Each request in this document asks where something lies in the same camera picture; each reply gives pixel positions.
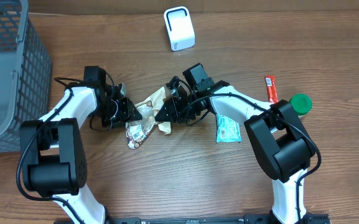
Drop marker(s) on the red candy bar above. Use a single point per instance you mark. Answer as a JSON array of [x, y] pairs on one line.
[[271, 88]]

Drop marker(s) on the dark plastic mesh basket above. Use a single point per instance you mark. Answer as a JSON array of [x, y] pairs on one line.
[[25, 72]]

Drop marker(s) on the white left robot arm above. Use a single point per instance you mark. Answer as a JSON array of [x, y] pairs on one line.
[[53, 164]]

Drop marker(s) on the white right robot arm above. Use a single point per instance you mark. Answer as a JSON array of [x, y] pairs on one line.
[[280, 142]]

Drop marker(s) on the beige snack pouch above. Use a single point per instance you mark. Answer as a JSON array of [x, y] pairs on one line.
[[138, 131]]

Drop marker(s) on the teal wet wipes packet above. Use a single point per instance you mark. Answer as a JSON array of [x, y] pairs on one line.
[[228, 130]]

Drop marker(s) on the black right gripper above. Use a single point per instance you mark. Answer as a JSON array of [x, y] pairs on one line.
[[175, 114]]

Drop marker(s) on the green lid jar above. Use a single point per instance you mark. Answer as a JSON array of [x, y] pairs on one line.
[[301, 103]]

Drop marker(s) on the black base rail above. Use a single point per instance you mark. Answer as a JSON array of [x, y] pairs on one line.
[[247, 219]]

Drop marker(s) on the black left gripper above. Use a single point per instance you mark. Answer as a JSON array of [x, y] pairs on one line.
[[125, 114]]

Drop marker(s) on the white barcode scanner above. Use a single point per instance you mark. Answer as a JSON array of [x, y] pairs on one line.
[[179, 28]]

